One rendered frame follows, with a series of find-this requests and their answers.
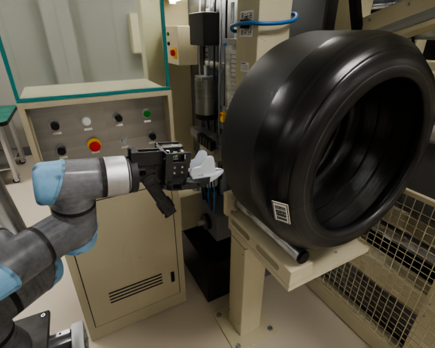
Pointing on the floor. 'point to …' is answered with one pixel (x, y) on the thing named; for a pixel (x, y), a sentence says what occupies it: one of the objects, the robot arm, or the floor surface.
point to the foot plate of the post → (258, 334)
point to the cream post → (245, 277)
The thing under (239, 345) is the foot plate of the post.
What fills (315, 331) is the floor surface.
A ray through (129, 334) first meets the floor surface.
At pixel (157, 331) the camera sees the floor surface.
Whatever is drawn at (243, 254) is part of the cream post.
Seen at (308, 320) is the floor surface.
